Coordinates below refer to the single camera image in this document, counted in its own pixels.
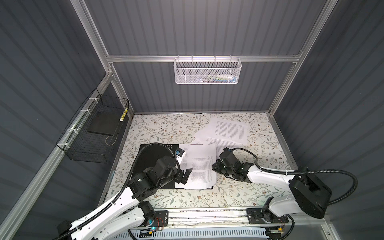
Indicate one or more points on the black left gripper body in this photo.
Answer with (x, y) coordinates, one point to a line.
(176, 175)

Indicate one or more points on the white paper sheet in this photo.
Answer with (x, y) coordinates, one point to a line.
(202, 137)

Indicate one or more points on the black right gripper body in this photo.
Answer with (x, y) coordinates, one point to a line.
(220, 167)

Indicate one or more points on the black white file folder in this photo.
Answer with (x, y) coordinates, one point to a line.
(149, 156)

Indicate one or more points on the black pad in basket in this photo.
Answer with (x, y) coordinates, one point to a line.
(107, 124)

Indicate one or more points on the black wire basket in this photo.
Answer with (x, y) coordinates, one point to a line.
(79, 145)

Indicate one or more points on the printed paper sheet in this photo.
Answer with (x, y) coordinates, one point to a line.
(199, 158)
(228, 130)

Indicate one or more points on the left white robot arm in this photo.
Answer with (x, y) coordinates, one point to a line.
(129, 208)

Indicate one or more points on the markers in white basket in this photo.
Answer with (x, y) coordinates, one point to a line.
(231, 79)

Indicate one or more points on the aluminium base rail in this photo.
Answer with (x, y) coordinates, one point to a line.
(213, 216)

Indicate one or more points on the white wire basket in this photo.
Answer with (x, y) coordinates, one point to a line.
(189, 71)

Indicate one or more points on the aluminium frame post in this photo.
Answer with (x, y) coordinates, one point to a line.
(93, 34)

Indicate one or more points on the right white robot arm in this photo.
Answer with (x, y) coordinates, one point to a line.
(306, 193)

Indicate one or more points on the yellow marker in basket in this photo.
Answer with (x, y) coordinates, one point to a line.
(123, 115)

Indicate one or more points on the printed paper sheet back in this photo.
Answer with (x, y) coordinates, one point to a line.
(228, 130)

